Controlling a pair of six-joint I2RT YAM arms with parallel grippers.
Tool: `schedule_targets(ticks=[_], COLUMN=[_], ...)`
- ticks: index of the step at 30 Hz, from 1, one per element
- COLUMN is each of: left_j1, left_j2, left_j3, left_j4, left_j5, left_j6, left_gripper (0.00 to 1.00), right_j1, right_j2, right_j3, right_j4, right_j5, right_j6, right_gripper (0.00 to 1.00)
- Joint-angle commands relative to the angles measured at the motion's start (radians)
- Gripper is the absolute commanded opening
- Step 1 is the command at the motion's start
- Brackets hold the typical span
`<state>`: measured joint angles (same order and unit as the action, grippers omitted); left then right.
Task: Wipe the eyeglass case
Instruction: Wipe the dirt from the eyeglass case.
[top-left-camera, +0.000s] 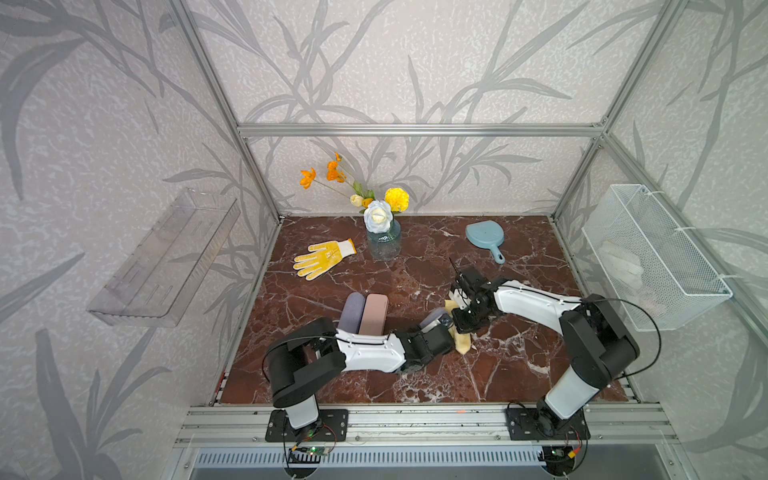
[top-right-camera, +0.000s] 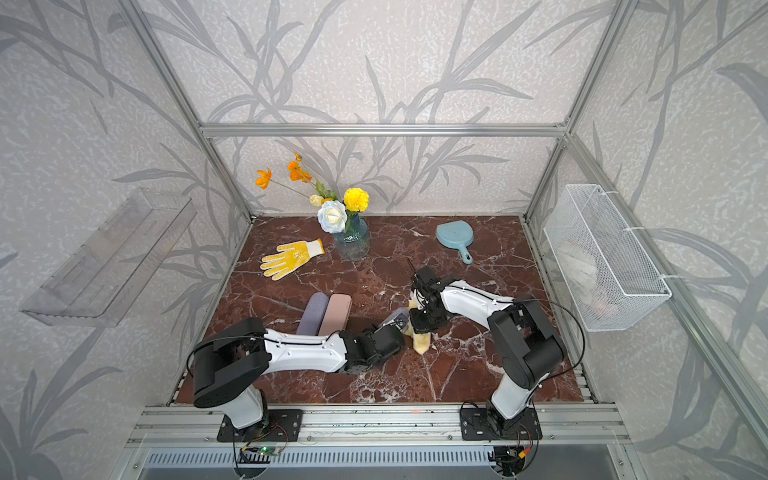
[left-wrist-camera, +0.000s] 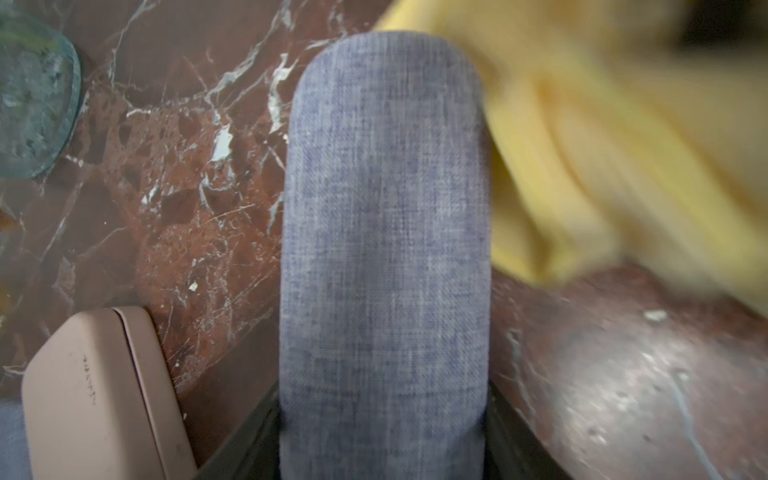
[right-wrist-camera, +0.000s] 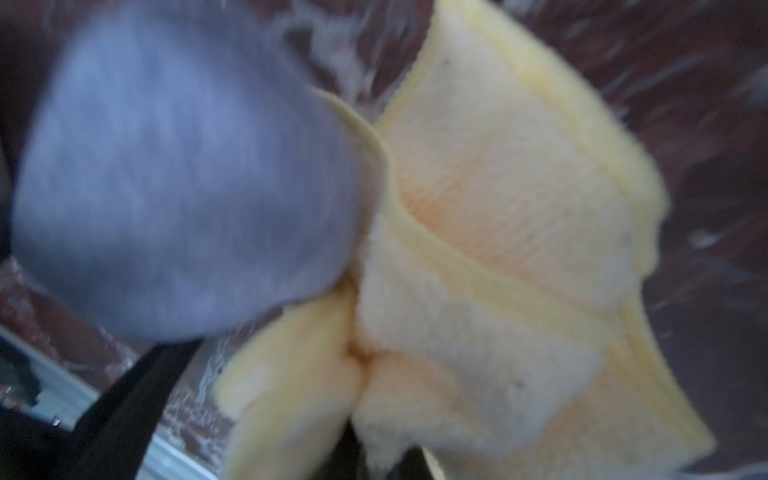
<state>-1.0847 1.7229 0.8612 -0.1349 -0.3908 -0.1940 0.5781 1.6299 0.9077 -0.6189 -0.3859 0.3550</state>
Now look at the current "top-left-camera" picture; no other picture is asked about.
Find lavender eyeglass case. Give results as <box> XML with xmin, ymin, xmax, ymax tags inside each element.
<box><xmin>419</xmin><ymin>308</ymin><xmax>451</xmax><ymax>332</ymax></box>
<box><xmin>338</xmin><ymin>292</ymin><xmax>366</xmax><ymax>334</ymax></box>

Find yellow microfiber cloth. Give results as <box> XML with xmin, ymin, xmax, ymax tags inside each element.
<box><xmin>444</xmin><ymin>300</ymin><xmax>472</xmax><ymax>355</ymax></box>

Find pink eyeglass case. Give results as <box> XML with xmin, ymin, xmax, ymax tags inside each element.
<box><xmin>358</xmin><ymin>294</ymin><xmax>388</xmax><ymax>336</ymax></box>

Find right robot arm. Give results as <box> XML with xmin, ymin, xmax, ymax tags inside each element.
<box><xmin>449</xmin><ymin>267</ymin><xmax>640</xmax><ymax>425</ymax></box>

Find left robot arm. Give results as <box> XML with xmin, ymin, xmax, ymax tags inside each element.
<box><xmin>262</xmin><ymin>309</ymin><xmax>455</xmax><ymax>430</ymax></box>

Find teal hand mirror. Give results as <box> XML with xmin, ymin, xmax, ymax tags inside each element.
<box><xmin>465</xmin><ymin>220</ymin><xmax>506</xmax><ymax>264</ymax></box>

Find glass vase with flowers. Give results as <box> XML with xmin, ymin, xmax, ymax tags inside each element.
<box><xmin>300</xmin><ymin>153</ymin><xmax>410</xmax><ymax>261</ymax></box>

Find yellow work glove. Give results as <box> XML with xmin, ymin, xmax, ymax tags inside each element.
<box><xmin>293</xmin><ymin>239</ymin><xmax>357</xmax><ymax>281</ymax></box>

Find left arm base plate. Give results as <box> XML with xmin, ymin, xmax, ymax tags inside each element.
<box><xmin>265</xmin><ymin>409</ymin><xmax>349</xmax><ymax>443</ymax></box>

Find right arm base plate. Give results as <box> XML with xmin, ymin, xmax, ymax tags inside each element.
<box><xmin>504</xmin><ymin>404</ymin><xmax>591</xmax><ymax>442</ymax></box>

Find white wire mesh basket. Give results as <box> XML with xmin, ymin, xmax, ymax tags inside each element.
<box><xmin>582</xmin><ymin>184</ymin><xmax>732</xmax><ymax>332</ymax></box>

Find aluminium mounting rail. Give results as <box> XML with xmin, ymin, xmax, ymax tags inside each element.
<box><xmin>173</xmin><ymin>403</ymin><xmax>680</xmax><ymax>448</ymax></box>

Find clear acrylic wall shelf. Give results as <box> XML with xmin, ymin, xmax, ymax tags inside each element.
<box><xmin>87</xmin><ymin>188</ymin><xmax>241</xmax><ymax>328</ymax></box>

